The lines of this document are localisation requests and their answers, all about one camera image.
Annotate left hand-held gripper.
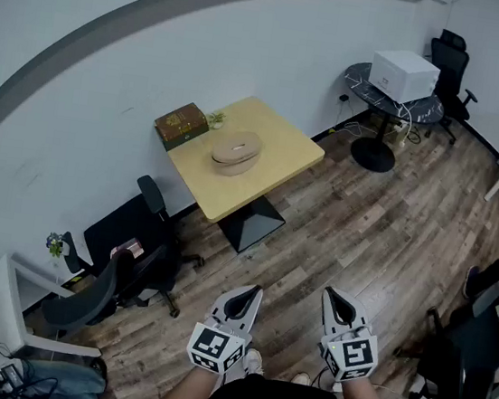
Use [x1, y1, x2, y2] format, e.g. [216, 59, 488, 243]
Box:
[184, 279, 264, 380]

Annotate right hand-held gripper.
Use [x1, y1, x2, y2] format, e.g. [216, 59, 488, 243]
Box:
[311, 286, 387, 387]

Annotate tan round lidded box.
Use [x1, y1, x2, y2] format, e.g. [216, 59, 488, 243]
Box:
[208, 127, 267, 182]

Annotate person's left forearm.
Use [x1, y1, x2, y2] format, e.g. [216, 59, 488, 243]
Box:
[145, 358, 228, 399]

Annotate brown ornate gift box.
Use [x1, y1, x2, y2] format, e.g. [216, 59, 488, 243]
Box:
[150, 97, 212, 157]

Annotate white box appliance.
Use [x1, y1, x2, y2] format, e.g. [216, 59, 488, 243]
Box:
[365, 45, 443, 109]

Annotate person's left shoe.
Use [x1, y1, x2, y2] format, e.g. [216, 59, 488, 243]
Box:
[243, 348, 268, 378]

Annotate small green potted plant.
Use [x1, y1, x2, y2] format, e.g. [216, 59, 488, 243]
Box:
[206, 109, 229, 131]

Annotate white power strip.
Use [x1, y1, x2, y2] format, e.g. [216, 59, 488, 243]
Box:
[392, 120, 412, 148]

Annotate purple flowers in white pot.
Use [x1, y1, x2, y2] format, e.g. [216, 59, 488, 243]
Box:
[44, 231, 73, 261]

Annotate round black marble table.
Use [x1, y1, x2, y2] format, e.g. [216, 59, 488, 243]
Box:
[331, 59, 449, 181]

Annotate small black device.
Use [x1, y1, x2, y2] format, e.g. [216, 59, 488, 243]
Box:
[0, 361, 27, 392]

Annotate black mesh office chair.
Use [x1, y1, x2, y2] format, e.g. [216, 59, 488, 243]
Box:
[418, 26, 487, 147]

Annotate black table pedestal base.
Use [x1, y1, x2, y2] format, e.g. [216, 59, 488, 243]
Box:
[213, 190, 289, 260]

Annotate white cable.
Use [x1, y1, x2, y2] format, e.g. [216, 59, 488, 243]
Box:
[390, 99, 417, 134]

